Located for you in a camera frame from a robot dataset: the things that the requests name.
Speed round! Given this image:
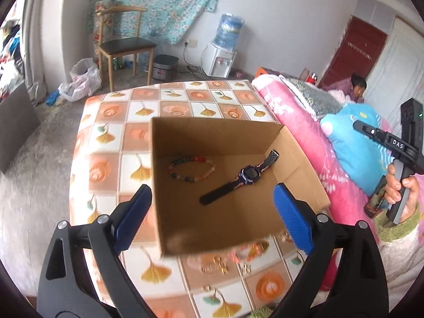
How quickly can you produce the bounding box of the pink orange bead bracelet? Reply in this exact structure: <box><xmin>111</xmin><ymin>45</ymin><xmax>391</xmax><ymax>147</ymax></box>
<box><xmin>231</xmin><ymin>241</ymin><xmax>271</xmax><ymax>266</ymax></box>

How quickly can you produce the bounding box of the oval rhinestone gold pendant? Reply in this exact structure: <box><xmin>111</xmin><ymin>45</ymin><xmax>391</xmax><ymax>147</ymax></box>
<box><xmin>200</xmin><ymin>257</ymin><xmax>228</xmax><ymax>276</ymax></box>

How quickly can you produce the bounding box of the purple kids smartwatch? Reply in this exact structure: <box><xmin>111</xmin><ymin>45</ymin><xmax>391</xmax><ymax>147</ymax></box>
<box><xmin>199</xmin><ymin>149</ymin><xmax>280</xmax><ymax>205</ymax></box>

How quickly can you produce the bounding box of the multicolour bead bracelet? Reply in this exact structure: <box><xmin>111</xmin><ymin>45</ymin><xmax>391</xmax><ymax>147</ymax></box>
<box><xmin>167</xmin><ymin>156</ymin><xmax>218</xmax><ymax>183</ymax></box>

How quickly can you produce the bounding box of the person right hand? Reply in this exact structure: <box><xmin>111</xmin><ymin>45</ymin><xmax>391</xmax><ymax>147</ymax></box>
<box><xmin>385</xmin><ymin>163</ymin><xmax>420</xmax><ymax>223</ymax></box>

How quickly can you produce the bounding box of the blue pillow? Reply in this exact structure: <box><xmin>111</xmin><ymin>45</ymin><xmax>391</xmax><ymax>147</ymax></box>
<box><xmin>320</xmin><ymin>103</ymin><xmax>393</xmax><ymax>196</ymax></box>

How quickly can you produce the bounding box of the pink floral blanket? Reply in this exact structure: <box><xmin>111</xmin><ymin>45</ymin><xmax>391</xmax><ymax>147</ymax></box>
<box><xmin>251</xmin><ymin>73</ymin><xmax>424</xmax><ymax>292</ymax></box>

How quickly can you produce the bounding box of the person lying in bed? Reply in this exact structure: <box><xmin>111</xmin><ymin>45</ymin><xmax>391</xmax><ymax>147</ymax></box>
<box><xmin>321</xmin><ymin>73</ymin><xmax>367</xmax><ymax>103</ymax></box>

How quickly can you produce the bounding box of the dark red door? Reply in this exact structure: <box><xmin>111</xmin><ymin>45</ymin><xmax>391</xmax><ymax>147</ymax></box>
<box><xmin>318</xmin><ymin>16</ymin><xmax>387</xmax><ymax>88</ymax></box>

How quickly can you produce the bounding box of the patterned table cover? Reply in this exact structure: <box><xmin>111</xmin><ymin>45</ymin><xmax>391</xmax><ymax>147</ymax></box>
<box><xmin>70</xmin><ymin>81</ymin><xmax>318</xmax><ymax>317</ymax></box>

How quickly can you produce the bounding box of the brown cardboard box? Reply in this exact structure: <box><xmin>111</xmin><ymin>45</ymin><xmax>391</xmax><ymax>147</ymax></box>
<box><xmin>149</xmin><ymin>117</ymin><xmax>330</xmax><ymax>257</ymax></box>

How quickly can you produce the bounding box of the dark grey cabinet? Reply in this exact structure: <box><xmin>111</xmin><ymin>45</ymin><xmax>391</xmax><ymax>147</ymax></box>
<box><xmin>0</xmin><ymin>83</ymin><xmax>40</xmax><ymax>174</ymax></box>

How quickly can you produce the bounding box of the white plastic bag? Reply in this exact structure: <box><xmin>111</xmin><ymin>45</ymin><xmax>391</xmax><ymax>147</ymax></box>
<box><xmin>58</xmin><ymin>58</ymin><xmax>101</xmax><ymax>102</ymax></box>

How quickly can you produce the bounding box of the white water dispenser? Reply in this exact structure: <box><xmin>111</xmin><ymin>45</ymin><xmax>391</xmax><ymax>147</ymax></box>
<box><xmin>201</xmin><ymin>42</ymin><xmax>236</xmax><ymax>78</ymax></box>

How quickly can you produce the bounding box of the blue water bottle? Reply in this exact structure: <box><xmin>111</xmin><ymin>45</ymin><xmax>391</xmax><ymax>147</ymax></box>
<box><xmin>212</xmin><ymin>14</ymin><xmax>244</xmax><ymax>51</ymax></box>

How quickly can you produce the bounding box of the grey rice cooker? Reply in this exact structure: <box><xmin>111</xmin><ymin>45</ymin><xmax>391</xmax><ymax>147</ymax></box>
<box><xmin>152</xmin><ymin>55</ymin><xmax>179</xmax><ymax>82</ymax></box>

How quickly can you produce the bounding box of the wooden chair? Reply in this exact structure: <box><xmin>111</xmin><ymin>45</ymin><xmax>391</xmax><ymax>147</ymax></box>
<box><xmin>96</xmin><ymin>5</ymin><xmax>157</xmax><ymax>93</ymax></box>

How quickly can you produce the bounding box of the grey curtain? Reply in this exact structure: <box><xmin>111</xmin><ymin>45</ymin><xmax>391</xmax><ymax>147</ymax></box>
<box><xmin>20</xmin><ymin>0</ymin><xmax>47</xmax><ymax>105</ymax></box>

